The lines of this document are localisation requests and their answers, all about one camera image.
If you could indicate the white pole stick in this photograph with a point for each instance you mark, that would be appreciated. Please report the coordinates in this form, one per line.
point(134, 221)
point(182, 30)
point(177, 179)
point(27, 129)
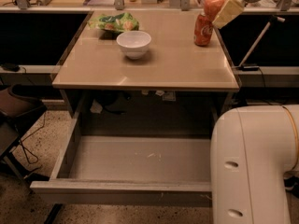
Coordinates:
point(272, 20)

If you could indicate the red apple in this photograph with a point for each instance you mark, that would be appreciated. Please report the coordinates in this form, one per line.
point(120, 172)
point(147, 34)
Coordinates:
point(212, 7)

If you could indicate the open grey metal drawer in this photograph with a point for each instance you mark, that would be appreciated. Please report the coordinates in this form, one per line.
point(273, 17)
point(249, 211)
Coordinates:
point(143, 157)

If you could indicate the white ceramic bowl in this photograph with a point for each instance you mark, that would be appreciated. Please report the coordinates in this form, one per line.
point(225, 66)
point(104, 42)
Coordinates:
point(134, 44)

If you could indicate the orange soda can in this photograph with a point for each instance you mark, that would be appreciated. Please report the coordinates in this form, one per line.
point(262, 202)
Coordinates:
point(202, 30)

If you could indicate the beige top cabinet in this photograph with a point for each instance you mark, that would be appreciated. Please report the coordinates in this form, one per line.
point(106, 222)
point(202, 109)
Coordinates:
point(173, 62)

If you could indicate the green chip bag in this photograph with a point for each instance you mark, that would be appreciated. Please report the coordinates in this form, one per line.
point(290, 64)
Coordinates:
point(120, 23)

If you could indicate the black power adapter left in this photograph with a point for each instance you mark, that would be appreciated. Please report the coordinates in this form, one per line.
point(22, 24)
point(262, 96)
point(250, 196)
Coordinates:
point(10, 67)

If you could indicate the black device on shelf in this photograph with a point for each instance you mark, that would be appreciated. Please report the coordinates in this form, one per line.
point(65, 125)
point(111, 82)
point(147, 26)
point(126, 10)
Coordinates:
point(249, 67)

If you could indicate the black white sneaker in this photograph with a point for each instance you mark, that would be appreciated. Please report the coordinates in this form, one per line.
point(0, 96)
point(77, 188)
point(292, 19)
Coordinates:
point(292, 186)

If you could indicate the dark office chair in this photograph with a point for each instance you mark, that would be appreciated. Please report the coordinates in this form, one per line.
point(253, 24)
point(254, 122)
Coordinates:
point(18, 113)

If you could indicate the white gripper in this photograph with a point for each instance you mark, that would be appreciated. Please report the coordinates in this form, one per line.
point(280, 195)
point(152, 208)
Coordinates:
point(228, 11)

